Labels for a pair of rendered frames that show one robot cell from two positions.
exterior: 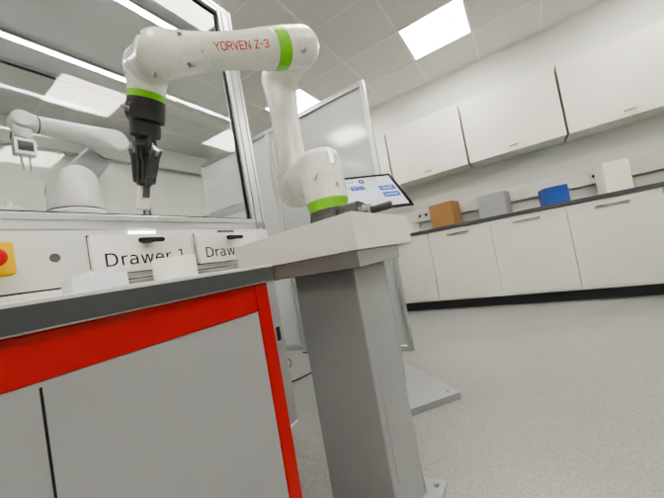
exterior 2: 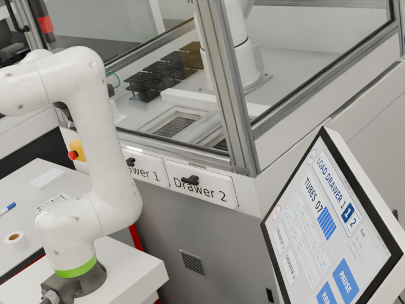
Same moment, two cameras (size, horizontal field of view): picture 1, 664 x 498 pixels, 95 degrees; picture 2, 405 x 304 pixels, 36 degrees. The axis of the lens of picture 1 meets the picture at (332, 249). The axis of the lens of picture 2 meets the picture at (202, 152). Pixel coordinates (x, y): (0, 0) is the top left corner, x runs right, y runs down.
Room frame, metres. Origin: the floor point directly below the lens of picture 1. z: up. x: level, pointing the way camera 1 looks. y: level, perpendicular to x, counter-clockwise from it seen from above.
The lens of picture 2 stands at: (1.78, -1.29, 1.90)
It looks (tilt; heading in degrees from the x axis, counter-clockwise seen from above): 27 degrees down; 108
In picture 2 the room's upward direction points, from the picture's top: 15 degrees counter-clockwise
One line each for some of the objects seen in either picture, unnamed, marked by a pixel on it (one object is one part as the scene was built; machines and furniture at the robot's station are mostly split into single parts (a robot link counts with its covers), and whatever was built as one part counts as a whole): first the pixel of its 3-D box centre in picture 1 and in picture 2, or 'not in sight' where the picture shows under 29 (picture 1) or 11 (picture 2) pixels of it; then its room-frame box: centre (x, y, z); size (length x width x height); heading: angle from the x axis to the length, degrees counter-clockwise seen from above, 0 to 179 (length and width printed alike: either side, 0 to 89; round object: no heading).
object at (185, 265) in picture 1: (175, 269); (15, 241); (0.53, 0.28, 0.78); 0.07 x 0.07 x 0.04
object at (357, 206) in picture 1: (348, 215); (64, 284); (0.89, -0.06, 0.87); 0.26 x 0.15 x 0.06; 64
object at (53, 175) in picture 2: not in sight; (47, 178); (0.46, 0.71, 0.77); 0.13 x 0.09 x 0.02; 59
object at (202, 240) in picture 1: (229, 246); (199, 183); (1.20, 0.40, 0.87); 0.29 x 0.02 x 0.11; 149
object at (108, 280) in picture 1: (95, 286); (54, 207); (0.60, 0.47, 0.78); 0.12 x 0.08 x 0.04; 48
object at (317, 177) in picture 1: (320, 182); (70, 234); (0.93, 0.00, 0.99); 0.16 x 0.13 x 0.19; 35
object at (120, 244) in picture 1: (146, 252); (137, 165); (0.93, 0.56, 0.87); 0.29 x 0.02 x 0.11; 149
